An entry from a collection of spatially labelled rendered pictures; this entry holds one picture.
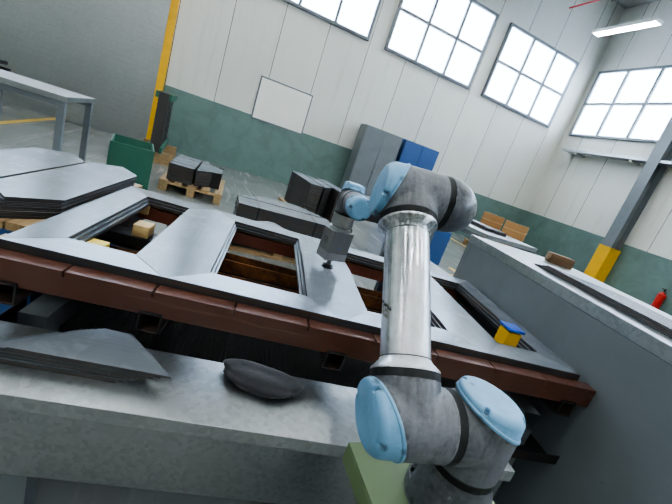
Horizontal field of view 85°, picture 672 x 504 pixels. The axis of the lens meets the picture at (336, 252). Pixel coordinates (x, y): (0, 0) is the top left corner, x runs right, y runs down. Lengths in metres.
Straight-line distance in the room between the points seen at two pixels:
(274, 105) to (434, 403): 8.81
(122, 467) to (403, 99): 9.69
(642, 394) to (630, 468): 0.19
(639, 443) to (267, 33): 8.98
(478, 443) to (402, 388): 0.14
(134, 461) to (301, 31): 8.97
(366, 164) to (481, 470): 8.73
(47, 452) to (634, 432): 1.47
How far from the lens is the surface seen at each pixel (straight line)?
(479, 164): 11.60
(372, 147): 9.21
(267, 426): 0.85
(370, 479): 0.78
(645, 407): 1.33
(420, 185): 0.73
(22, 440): 1.19
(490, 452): 0.67
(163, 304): 0.92
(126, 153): 4.56
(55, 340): 0.93
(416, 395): 0.60
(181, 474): 1.16
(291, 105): 9.26
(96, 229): 1.21
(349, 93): 9.63
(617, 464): 1.38
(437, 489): 0.73
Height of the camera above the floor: 1.25
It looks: 15 degrees down
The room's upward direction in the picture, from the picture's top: 19 degrees clockwise
